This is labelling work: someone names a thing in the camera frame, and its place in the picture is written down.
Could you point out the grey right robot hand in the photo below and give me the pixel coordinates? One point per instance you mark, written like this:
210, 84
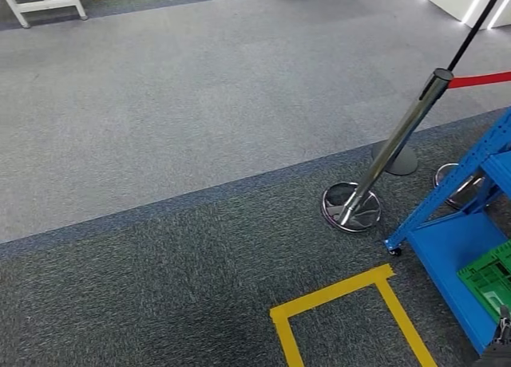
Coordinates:
501, 354

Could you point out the blue metal shelf rack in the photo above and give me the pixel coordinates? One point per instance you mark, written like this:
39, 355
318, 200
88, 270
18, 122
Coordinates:
447, 248

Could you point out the green plastic crate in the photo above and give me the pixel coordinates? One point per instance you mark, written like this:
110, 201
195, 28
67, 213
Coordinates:
487, 280

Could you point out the chrome barrier stanchion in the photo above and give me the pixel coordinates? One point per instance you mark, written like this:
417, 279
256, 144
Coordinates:
443, 170
391, 148

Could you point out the black barrier stanchion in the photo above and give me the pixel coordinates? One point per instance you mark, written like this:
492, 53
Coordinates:
403, 164

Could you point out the yellow floor tape square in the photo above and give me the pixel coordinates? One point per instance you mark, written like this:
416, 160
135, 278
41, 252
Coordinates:
331, 293

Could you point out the red barrier belt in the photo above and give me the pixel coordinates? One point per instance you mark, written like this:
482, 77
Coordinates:
478, 80

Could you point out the white frame table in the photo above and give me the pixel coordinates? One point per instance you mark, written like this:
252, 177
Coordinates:
47, 5

